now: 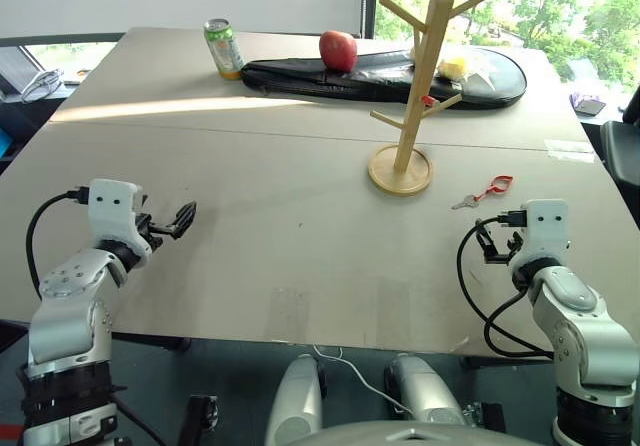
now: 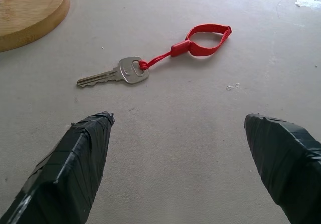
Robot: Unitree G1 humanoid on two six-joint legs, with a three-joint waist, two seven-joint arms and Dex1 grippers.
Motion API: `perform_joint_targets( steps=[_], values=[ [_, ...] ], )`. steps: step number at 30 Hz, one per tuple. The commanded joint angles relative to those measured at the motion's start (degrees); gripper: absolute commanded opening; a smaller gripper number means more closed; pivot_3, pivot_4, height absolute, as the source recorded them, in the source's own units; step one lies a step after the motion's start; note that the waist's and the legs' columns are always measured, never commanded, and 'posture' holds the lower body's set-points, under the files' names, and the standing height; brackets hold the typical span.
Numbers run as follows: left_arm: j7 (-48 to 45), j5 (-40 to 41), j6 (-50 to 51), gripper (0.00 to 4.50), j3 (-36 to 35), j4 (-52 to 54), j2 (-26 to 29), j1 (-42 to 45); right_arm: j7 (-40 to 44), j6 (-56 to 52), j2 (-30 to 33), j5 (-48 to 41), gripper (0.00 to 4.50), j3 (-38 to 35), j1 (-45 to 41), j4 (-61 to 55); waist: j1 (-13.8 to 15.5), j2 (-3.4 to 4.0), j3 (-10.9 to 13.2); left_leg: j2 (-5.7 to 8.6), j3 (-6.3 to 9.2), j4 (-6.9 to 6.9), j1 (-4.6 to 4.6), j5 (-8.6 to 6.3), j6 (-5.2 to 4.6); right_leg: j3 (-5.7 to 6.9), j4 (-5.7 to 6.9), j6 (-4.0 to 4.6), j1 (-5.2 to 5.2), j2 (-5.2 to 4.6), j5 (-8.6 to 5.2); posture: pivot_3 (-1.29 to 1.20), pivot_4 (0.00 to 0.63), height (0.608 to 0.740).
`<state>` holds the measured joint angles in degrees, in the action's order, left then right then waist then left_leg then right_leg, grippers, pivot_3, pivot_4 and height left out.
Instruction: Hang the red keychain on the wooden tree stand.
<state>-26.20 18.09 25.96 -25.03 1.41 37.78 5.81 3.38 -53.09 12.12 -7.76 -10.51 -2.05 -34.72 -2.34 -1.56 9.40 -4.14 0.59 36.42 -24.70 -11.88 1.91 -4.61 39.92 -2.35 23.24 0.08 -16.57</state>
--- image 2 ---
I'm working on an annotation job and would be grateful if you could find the silver key with red strap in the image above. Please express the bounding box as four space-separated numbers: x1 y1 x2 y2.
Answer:
76 24 232 89

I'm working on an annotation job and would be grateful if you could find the round bamboo wooden base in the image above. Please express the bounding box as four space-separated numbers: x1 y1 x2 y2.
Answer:
0 0 71 53

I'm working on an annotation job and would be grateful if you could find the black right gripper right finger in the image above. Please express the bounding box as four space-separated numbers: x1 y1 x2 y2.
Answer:
244 113 321 224

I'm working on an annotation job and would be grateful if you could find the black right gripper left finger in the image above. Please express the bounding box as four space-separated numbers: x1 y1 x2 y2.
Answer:
0 111 115 224

